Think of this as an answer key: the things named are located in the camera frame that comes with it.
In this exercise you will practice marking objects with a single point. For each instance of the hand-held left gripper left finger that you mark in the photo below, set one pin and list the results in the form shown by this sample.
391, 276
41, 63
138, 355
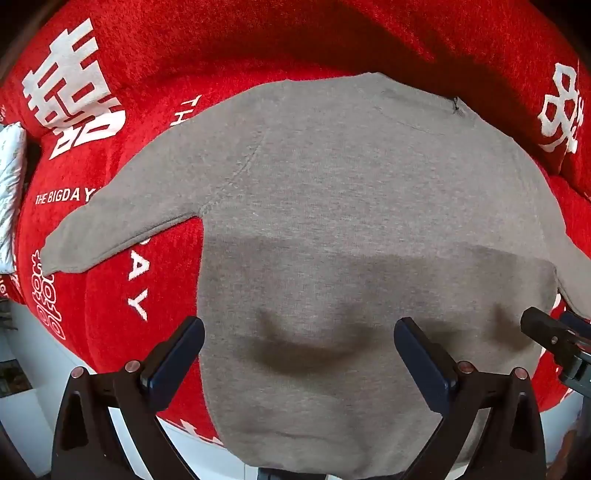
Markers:
175, 364

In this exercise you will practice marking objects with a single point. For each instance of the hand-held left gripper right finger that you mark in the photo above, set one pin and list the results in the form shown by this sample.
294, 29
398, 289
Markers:
422, 364

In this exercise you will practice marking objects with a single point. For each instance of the white patterned cloth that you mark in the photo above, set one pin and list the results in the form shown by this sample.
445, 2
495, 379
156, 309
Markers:
10, 194

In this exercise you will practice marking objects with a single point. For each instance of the grey sweater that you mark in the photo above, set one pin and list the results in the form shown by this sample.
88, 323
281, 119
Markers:
351, 207

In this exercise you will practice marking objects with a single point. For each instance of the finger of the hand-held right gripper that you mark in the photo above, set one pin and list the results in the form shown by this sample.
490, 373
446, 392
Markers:
581, 326
549, 334

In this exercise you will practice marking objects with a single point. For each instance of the red printed blanket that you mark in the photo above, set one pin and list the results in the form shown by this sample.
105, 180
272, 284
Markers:
152, 69

